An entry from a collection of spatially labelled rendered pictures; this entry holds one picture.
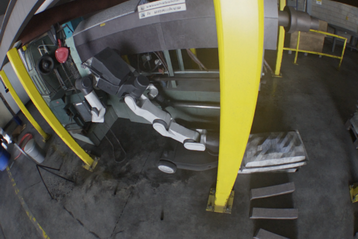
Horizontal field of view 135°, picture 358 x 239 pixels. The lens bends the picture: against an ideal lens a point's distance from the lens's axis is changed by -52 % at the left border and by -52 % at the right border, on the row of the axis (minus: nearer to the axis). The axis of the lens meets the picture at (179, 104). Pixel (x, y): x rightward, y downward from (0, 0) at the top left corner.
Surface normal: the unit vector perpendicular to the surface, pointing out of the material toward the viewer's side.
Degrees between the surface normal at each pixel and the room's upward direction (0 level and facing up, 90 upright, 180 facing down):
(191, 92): 90
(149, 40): 90
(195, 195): 0
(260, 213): 0
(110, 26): 78
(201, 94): 90
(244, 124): 90
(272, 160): 67
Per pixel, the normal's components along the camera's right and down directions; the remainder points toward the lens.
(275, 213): -0.18, -0.76
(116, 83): 0.11, 0.83
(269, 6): -0.32, 0.48
